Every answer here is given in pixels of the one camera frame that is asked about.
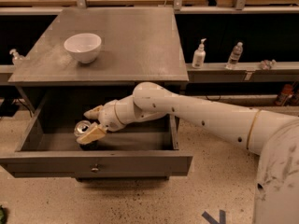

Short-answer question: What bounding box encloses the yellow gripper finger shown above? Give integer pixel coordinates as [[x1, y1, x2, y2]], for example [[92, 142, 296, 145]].
[[77, 122, 107, 146], [83, 105, 103, 119]]

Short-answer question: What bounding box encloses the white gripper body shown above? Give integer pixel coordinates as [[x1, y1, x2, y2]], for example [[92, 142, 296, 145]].
[[98, 101, 125, 132]]

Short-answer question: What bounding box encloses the crushed 7up soda can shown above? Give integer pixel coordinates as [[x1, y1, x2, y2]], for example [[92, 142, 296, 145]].
[[74, 120, 98, 151]]

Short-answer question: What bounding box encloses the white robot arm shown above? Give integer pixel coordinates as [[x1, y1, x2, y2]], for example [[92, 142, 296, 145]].
[[74, 82, 299, 224]]

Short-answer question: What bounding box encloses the round metal drawer knob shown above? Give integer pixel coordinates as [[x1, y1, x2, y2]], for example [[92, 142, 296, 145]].
[[91, 165, 100, 173]]

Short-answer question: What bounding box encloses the grey open top drawer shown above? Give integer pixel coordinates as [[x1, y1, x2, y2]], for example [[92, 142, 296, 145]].
[[0, 91, 192, 179]]

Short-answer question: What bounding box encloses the grey cabinet with counter top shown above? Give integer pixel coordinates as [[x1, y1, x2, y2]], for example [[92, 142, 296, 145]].
[[8, 7, 190, 183]]

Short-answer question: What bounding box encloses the white ceramic bowl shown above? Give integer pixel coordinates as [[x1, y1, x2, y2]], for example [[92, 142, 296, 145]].
[[64, 33, 102, 63]]

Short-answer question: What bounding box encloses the clear pump sanitizer bottle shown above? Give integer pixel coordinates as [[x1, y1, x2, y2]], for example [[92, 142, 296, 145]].
[[9, 49, 24, 65]]

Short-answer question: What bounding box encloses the white pump lotion bottle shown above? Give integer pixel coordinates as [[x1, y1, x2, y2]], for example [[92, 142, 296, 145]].
[[192, 38, 206, 68]]

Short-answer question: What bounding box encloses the clear plastic water bottle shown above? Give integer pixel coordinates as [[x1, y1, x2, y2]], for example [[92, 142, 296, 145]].
[[225, 42, 243, 69]]

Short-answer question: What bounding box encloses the crumpled clear plastic wrap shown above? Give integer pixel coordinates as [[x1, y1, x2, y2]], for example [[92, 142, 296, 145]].
[[260, 60, 277, 70]]

